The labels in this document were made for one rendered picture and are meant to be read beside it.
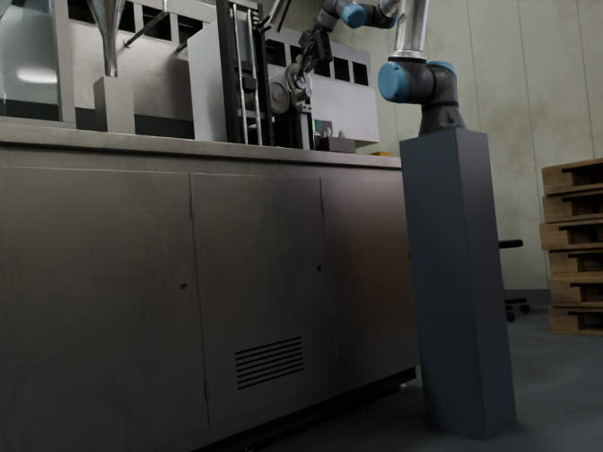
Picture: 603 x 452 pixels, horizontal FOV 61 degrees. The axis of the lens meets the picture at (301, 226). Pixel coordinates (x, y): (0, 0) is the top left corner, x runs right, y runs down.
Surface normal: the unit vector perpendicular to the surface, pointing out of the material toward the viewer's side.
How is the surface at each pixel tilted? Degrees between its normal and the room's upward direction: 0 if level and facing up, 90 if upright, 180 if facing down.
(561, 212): 90
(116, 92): 90
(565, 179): 90
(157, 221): 90
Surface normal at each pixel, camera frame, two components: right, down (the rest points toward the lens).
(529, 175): -0.72, 0.04
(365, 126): 0.67, -0.09
